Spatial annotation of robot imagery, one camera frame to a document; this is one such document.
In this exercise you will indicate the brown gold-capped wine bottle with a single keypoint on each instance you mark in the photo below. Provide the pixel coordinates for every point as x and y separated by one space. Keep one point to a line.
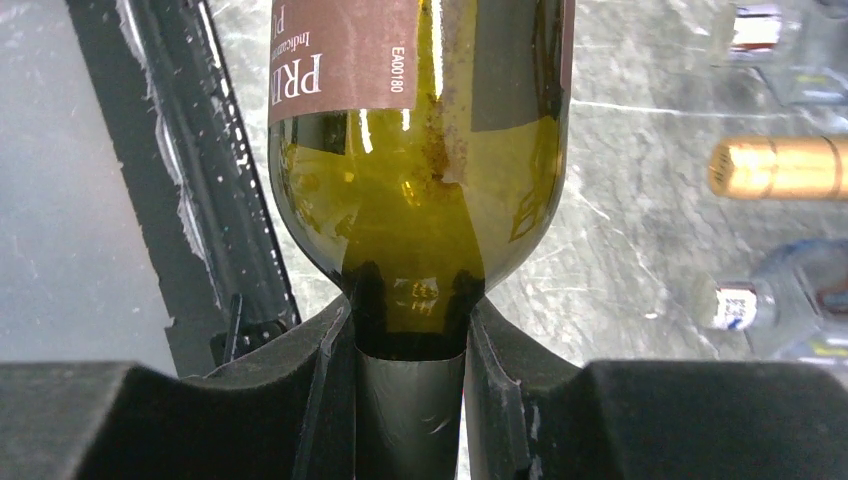
779 167

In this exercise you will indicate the blue label clear bottle right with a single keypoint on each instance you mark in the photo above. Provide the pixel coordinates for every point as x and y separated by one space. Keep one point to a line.
791 307

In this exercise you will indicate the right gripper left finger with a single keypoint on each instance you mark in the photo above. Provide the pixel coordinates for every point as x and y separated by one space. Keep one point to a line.
284 411

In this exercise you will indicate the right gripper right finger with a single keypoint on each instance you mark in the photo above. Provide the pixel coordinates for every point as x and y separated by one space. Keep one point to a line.
532 415

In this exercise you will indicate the blue label clear bottle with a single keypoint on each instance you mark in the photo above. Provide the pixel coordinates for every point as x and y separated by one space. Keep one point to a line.
798 48
791 307

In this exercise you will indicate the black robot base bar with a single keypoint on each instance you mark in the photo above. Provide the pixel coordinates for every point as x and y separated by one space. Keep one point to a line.
164 89

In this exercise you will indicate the dark green wine bottle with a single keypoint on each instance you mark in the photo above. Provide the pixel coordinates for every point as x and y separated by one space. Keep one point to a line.
417 157

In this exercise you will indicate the blue label clear bottle left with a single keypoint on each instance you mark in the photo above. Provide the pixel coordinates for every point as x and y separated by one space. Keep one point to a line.
798 48

